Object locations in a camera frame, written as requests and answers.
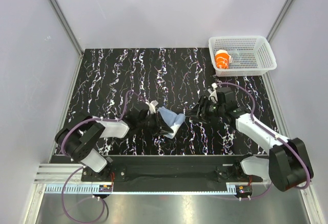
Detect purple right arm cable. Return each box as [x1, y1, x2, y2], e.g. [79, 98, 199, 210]
[216, 82, 311, 201]

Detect light blue towel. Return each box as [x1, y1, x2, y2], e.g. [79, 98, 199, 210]
[157, 107, 186, 139]

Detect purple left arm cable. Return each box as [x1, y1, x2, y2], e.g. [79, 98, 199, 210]
[60, 90, 152, 221]

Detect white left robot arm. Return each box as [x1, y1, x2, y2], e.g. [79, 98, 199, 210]
[55, 101, 180, 181]

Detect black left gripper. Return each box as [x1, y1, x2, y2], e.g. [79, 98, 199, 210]
[137, 111, 173, 136]

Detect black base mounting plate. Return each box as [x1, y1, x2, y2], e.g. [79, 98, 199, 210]
[81, 155, 250, 182]

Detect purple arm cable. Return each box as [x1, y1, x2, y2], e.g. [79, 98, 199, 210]
[216, 82, 311, 201]
[60, 90, 152, 221]

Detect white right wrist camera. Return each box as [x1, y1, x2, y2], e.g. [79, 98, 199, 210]
[208, 83, 218, 103]

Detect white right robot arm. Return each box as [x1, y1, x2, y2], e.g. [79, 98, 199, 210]
[187, 87, 314, 192]

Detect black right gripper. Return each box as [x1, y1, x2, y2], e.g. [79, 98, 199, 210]
[185, 95, 225, 124]

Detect orange and white towel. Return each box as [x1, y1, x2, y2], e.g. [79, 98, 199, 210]
[215, 50, 232, 69]

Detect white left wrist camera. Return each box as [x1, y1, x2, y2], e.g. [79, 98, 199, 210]
[148, 100, 158, 114]

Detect white plastic basket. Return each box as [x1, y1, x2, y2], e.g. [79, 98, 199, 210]
[209, 35, 277, 77]

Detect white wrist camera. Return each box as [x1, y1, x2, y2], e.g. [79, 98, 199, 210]
[208, 83, 218, 103]
[148, 100, 158, 114]

